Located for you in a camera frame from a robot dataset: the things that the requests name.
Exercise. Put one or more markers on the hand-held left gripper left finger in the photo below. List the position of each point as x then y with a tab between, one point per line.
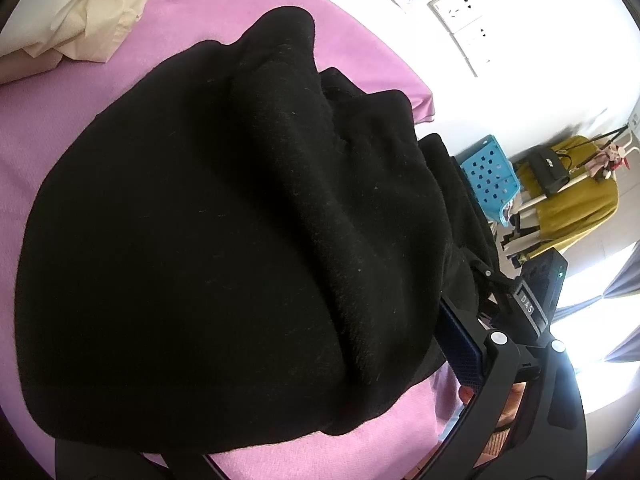
195	470

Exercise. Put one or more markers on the white wall socket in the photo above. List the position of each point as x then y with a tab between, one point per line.
456	6
475	47

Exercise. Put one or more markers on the cream garment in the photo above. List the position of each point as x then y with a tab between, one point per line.
75	15

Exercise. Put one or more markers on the black handbag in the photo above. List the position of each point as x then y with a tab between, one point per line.
547	170

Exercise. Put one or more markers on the pink plush toy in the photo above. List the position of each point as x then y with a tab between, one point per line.
612	160

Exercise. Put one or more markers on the mustard hanging garment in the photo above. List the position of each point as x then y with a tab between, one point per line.
580	205

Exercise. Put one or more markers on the black garment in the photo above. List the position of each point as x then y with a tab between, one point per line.
225	235

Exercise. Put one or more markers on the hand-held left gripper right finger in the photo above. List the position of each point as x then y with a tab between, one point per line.
462	347

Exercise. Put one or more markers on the pink blanket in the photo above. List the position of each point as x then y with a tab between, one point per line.
60	125

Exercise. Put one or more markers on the white coat rack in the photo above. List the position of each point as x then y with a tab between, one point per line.
530	204

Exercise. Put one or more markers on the grey-blue curtain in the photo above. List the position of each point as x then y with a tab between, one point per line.
622	280
625	347

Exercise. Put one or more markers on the blue plastic basket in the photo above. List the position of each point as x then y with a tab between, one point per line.
487	177

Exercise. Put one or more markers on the person's right hand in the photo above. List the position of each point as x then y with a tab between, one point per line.
512	402

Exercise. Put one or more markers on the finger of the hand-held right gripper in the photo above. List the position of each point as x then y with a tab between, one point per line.
495	277

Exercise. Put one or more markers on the black and white cloth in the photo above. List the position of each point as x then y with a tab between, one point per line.
517	235

